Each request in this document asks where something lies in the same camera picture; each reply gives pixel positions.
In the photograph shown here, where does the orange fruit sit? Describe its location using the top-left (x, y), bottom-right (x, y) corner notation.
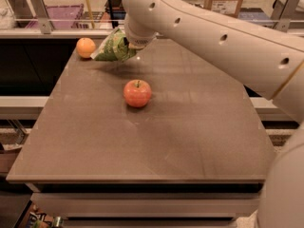
top-left (76, 38), bottom-right (96, 59)

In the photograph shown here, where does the metal railing post left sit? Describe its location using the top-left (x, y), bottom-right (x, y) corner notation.
top-left (30, 0), bottom-right (53, 34)

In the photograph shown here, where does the red apple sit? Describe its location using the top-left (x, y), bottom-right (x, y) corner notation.
top-left (123, 80), bottom-right (152, 107)

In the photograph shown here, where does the metal railing post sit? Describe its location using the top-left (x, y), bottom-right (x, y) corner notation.
top-left (30, 0), bottom-right (53, 34)
top-left (274, 0), bottom-right (300, 32)

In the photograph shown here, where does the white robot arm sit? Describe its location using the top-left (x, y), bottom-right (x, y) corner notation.
top-left (123, 0), bottom-right (304, 228)

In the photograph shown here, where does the green jalapeno chip bag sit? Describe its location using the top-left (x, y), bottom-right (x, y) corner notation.
top-left (90, 28), bottom-right (137, 62)

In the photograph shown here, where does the metal railing post right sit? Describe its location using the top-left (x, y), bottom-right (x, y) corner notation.
top-left (274, 0), bottom-right (300, 32)

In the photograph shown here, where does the purple plastic crate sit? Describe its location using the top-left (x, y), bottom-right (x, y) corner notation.
top-left (26, 4), bottom-right (84, 29)

